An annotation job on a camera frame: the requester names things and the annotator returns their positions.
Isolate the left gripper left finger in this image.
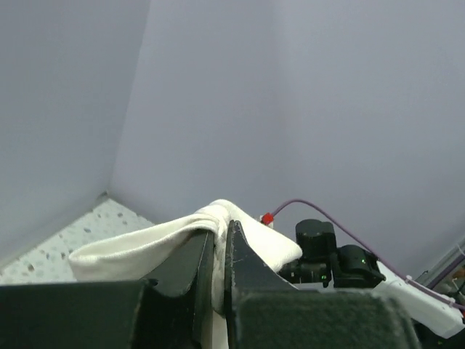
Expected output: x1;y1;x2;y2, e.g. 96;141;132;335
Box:
131;230;214;348

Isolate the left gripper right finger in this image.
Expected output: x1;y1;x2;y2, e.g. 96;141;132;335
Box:
224;220;298;348

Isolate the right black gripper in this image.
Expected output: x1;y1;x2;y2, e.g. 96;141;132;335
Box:
279;219;336;287

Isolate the white t shirt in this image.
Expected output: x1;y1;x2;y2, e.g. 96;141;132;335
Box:
68;199;302;348

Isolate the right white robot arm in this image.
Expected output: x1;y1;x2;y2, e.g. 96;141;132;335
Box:
279;220;464;339

